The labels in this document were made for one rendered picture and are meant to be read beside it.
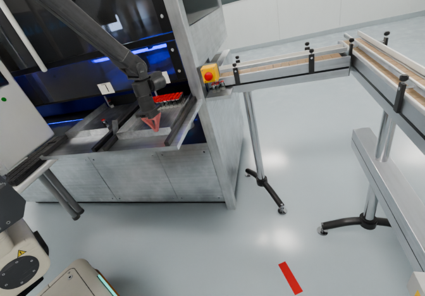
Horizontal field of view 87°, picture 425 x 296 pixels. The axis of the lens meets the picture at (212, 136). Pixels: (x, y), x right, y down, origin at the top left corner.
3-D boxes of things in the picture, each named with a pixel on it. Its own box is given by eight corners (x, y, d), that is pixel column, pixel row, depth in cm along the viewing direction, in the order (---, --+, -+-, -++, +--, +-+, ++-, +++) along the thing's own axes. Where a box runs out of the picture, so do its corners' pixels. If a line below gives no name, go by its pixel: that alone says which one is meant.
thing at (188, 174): (93, 146, 300) (53, 85, 254) (245, 132, 240) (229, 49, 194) (30, 207, 220) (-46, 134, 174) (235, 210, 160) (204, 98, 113)
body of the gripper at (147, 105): (162, 107, 90) (157, 89, 87) (151, 117, 81) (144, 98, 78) (148, 109, 92) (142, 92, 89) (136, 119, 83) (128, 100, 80)
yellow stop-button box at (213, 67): (207, 78, 114) (203, 64, 110) (220, 76, 112) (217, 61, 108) (203, 83, 108) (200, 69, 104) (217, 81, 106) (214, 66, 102)
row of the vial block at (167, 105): (151, 109, 118) (148, 101, 115) (182, 105, 113) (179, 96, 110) (149, 111, 116) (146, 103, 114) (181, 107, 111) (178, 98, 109)
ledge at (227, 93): (212, 90, 126) (210, 87, 125) (234, 87, 122) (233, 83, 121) (206, 102, 115) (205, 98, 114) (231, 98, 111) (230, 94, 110)
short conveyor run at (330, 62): (209, 97, 123) (202, 69, 115) (215, 86, 135) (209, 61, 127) (350, 77, 103) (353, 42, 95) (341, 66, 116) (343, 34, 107)
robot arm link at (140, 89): (127, 81, 81) (136, 81, 77) (142, 76, 85) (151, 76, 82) (134, 100, 84) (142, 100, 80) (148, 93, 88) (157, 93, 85)
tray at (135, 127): (150, 104, 125) (148, 98, 123) (193, 98, 118) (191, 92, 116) (119, 140, 98) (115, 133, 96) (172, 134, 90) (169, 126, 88)
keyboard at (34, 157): (55, 138, 136) (54, 135, 135) (74, 136, 133) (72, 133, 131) (-6, 188, 103) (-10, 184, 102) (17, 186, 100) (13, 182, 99)
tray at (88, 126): (107, 107, 139) (104, 102, 138) (143, 102, 132) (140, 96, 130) (68, 138, 112) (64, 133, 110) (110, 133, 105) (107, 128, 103)
